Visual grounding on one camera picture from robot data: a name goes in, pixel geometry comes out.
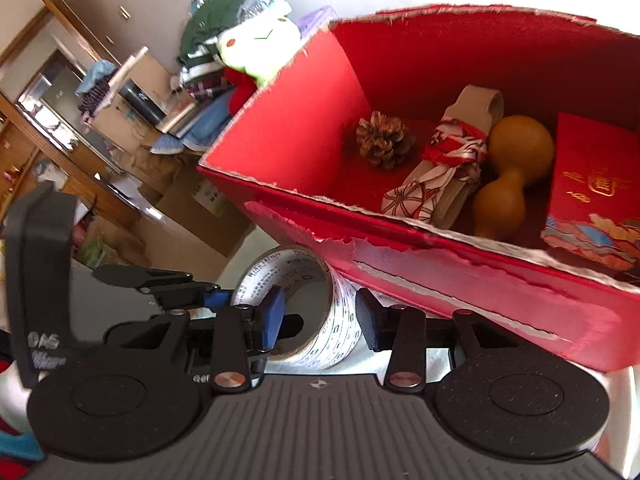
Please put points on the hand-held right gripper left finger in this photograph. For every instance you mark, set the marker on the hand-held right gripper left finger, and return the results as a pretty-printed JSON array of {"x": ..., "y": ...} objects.
[{"x": 272, "y": 317}]

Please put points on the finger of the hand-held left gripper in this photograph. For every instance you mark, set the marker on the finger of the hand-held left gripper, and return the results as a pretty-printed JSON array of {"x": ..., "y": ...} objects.
[
  {"x": 150, "y": 279},
  {"x": 217, "y": 301}
]

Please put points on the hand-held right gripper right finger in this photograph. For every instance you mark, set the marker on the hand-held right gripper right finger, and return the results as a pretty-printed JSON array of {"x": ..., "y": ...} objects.
[{"x": 369, "y": 322}]

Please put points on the printed white tape roll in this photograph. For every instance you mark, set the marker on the printed white tape roll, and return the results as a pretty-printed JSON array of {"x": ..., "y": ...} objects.
[{"x": 340, "y": 320}]

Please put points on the large red cardboard box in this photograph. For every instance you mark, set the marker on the large red cardboard box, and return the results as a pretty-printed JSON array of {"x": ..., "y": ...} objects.
[{"x": 300, "y": 135}]

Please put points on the orange gourd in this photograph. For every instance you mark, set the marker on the orange gourd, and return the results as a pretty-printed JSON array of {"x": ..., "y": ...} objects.
[{"x": 515, "y": 160}]

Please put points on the white desktop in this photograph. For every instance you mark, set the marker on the white desktop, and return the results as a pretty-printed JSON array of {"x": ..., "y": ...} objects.
[{"x": 622, "y": 410}]

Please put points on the brown cardboard box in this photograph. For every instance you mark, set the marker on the brown cardboard box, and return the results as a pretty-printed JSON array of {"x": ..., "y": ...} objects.
[
  {"x": 150, "y": 72},
  {"x": 210, "y": 210}
]

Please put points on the wooden cabinet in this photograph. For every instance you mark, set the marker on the wooden cabinet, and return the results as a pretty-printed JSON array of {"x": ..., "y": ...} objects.
[{"x": 50, "y": 125}]

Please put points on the red blue striped cloth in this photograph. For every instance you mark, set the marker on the red blue striped cloth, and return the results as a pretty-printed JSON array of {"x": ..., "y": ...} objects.
[{"x": 15, "y": 435}]

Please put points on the black bin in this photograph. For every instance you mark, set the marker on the black bin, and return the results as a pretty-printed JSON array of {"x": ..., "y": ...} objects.
[{"x": 140, "y": 100}]

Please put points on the red white patterned cloth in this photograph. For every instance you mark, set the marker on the red white patterned cloth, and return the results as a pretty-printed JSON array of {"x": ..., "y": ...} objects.
[{"x": 450, "y": 160}]

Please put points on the brown pine cone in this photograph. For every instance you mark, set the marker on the brown pine cone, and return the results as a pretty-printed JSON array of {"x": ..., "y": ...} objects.
[{"x": 385, "y": 140}]

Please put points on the white paper roll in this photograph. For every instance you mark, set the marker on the white paper roll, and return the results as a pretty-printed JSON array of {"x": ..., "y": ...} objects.
[{"x": 125, "y": 75}]

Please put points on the green plush toy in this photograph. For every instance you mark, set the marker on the green plush toy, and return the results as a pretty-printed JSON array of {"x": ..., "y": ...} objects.
[{"x": 255, "y": 45}]

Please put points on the pile of folded clothes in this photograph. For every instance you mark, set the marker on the pile of folded clothes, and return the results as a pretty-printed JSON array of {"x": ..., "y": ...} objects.
[{"x": 210, "y": 25}]

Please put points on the small red gift box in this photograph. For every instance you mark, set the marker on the small red gift box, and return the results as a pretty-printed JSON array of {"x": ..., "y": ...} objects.
[{"x": 595, "y": 190}]

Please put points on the purple plastic container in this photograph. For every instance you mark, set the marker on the purple plastic container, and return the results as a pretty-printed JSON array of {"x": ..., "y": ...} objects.
[{"x": 315, "y": 20}]

